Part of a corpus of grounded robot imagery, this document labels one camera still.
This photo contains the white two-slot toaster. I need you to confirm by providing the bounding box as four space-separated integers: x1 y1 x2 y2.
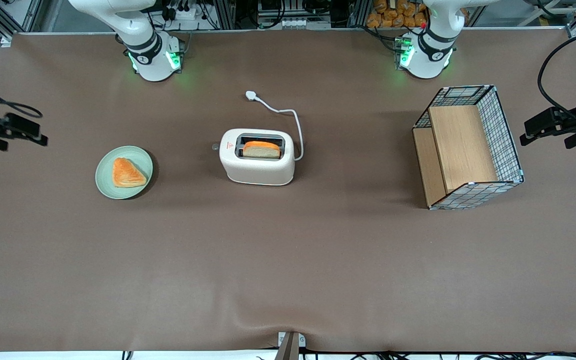
211 128 296 187

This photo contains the pale green round plate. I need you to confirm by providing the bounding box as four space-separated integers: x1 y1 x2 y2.
95 145 154 200

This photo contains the orange triangular pastry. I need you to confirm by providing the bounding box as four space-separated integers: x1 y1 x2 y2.
112 157 148 189

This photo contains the pile of bread rolls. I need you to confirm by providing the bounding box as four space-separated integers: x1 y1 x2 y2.
366 0 429 29

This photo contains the white power strip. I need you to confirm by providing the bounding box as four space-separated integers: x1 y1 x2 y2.
165 0 210 22

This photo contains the toast slice with orange crust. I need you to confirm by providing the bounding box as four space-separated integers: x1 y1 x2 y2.
242 140 282 160

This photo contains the metal table clamp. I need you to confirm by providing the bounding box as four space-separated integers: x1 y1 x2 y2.
275 331 307 360

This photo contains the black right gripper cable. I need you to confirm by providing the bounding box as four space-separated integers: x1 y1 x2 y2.
0 75 44 119

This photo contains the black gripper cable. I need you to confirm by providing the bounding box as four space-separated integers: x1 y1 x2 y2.
537 27 576 126
0 75 44 119

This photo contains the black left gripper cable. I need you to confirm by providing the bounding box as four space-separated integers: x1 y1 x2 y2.
537 27 576 126

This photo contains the wire basket with wooden shelf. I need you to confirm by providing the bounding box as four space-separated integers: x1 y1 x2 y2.
412 84 525 211

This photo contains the white toaster cable with plug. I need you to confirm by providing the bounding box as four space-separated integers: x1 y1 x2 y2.
244 90 305 162

